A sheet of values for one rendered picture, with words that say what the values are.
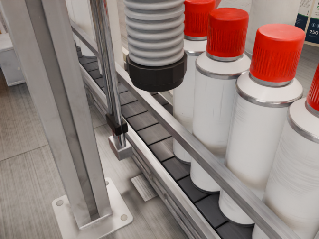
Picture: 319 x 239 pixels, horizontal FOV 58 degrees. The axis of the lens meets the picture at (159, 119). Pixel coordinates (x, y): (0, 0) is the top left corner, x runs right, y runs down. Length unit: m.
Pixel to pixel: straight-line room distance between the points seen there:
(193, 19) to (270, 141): 0.13
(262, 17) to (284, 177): 0.38
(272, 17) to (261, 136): 0.35
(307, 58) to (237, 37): 0.47
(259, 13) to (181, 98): 0.29
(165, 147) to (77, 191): 0.14
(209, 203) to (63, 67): 0.22
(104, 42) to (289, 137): 0.20
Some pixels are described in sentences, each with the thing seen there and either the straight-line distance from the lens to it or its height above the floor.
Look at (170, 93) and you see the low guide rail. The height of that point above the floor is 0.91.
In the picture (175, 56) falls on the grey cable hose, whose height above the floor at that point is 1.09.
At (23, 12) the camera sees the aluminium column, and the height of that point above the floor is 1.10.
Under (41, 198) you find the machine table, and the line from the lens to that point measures 0.46.
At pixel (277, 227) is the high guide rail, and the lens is 0.25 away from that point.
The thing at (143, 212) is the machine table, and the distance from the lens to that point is 0.41.
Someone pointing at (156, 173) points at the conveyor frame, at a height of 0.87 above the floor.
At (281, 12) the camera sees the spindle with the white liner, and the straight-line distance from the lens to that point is 0.57.
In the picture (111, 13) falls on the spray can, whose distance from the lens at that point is 0.54.
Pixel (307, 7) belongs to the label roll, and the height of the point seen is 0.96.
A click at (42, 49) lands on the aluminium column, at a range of 0.26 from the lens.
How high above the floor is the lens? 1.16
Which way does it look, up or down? 37 degrees down
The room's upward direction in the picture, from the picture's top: 2 degrees counter-clockwise
